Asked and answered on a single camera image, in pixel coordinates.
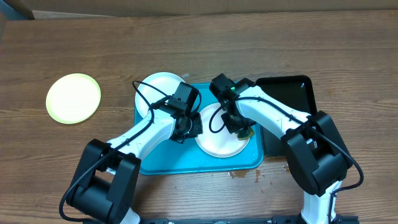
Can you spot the teal plastic tray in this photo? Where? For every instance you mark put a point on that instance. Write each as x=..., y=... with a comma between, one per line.
x=170, y=157

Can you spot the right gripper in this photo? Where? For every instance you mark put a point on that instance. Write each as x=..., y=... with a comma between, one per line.
x=237, y=125

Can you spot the black water tray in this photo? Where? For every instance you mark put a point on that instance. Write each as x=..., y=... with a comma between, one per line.
x=293, y=91

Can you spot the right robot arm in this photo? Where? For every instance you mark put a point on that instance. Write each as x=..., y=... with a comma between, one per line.
x=311, y=144

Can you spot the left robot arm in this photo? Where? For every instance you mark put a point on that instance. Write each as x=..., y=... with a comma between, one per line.
x=102, y=188

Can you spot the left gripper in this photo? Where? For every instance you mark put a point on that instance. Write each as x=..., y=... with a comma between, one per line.
x=198, y=129

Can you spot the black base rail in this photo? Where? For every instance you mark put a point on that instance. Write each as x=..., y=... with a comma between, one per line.
x=217, y=221

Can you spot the white plate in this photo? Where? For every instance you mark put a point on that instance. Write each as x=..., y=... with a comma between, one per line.
x=164, y=81
x=221, y=144

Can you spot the green yellow sponge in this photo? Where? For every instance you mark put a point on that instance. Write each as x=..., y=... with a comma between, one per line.
x=245, y=133

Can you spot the yellow-green rimmed plate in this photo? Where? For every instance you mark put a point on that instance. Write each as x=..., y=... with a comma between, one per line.
x=73, y=98

